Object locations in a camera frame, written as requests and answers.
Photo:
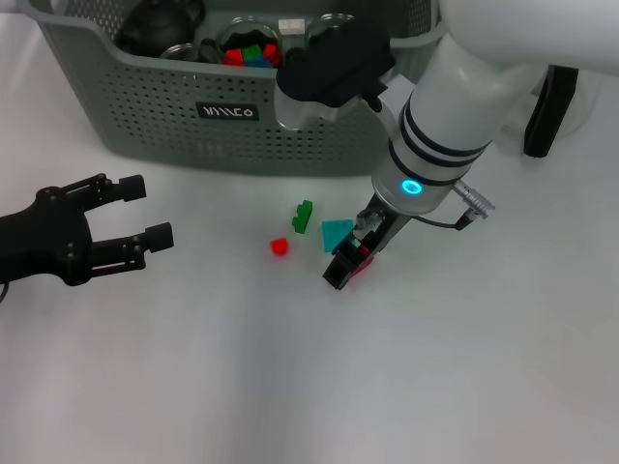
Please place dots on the black clay teapot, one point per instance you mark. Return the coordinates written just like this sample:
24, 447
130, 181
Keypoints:
155, 26

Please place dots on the white toy brick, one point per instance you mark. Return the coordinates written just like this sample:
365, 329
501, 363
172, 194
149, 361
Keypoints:
291, 25

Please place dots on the dark red long brick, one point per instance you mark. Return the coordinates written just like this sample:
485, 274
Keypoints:
365, 267

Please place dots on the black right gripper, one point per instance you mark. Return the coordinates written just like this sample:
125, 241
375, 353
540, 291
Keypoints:
382, 227

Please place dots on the small red toy brick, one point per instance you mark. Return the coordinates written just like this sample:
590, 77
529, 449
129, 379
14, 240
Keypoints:
271, 50
279, 246

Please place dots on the teal square toy plate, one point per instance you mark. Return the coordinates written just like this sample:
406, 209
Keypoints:
333, 232

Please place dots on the metal right gripper connector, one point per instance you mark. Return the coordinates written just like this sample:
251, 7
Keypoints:
366, 221

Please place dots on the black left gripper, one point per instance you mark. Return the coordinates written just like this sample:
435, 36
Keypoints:
48, 241

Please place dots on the grey perforated storage bin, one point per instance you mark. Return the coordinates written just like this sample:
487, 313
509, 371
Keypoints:
193, 135

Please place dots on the glass teacup black base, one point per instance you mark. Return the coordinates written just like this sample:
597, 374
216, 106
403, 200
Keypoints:
333, 19
179, 50
227, 34
291, 53

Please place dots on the blue toy brick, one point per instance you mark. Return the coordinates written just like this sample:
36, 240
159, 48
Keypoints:
261, 63

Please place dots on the orange-red sloped toy brick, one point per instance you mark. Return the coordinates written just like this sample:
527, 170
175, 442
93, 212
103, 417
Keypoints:
234, 55

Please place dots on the green stepped toy brick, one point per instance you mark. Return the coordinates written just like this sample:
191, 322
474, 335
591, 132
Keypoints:
301, 220

